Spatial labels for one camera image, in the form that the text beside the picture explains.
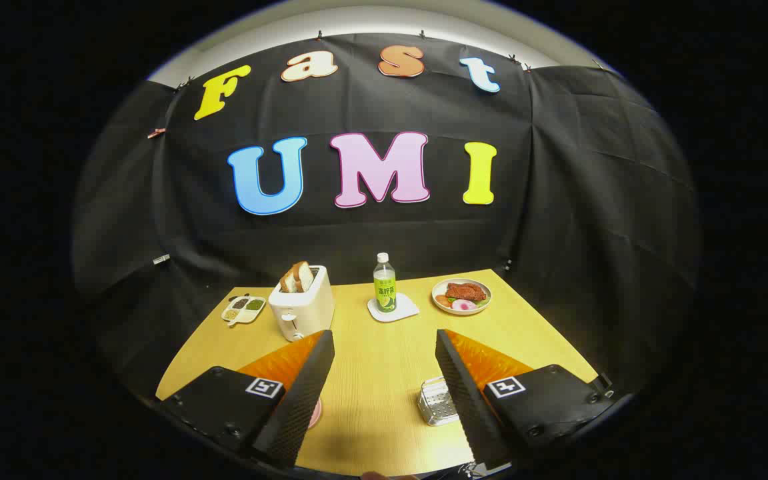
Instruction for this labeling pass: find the brown meat piece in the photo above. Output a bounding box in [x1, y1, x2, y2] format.
[445, 282, 487, 302]

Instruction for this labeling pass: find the white toaster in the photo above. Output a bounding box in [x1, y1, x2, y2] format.
[268, 265, 335, 342]

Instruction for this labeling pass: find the green label drink bottle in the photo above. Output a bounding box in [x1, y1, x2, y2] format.
[373, 253, 397, 313]

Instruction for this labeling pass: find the white coaster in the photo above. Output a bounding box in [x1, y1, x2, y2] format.
[367, 293, 420, 323]

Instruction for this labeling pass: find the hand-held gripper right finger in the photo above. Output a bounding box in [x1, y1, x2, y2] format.
[435, 329, 615, 471]

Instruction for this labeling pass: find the white divided condiment dish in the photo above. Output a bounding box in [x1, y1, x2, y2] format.
[221, 294, 267, 326]

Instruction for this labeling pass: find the metal wire drainer basket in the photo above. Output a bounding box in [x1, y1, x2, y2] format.
[417, 377, 459, 426]

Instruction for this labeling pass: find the white plate with food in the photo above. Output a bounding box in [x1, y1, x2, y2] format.
[431, 278, 493, 315]

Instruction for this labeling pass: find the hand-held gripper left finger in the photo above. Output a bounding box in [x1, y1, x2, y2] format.
[157, 330, 336, 469]

